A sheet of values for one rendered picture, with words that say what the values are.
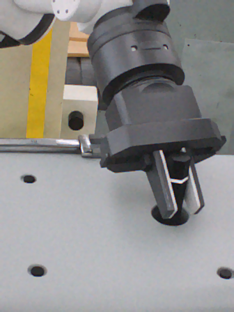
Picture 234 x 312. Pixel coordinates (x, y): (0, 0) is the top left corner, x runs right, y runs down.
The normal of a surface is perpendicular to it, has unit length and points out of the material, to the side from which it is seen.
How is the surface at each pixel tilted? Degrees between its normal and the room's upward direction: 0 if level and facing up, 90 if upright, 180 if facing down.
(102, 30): 62
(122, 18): 37
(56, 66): 90
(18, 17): 96
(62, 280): 0
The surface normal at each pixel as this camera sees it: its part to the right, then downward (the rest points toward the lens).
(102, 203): 0.11, -0.85
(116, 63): -0.53, -0.22
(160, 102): 0.28, -0.47
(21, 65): 0.14, 0.53
